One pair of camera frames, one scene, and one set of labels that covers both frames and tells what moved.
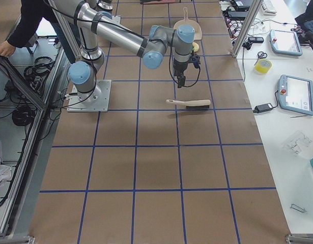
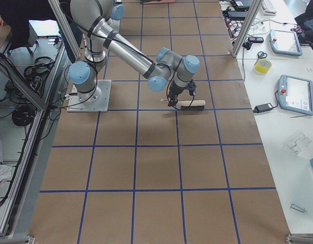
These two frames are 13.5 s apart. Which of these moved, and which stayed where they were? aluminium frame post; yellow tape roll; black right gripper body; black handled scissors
Moved: black right gripper body
Stayed: black handled scissors; yellow tape roll; aluminium frame post
